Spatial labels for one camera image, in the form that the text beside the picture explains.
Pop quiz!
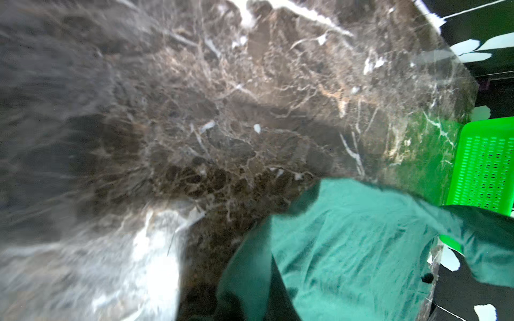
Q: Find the dark green t-shirt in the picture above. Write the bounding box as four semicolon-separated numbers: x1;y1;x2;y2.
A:
206;179;513;320

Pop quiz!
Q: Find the green plastic basket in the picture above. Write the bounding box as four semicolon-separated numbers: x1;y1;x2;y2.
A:
438;116;514;254

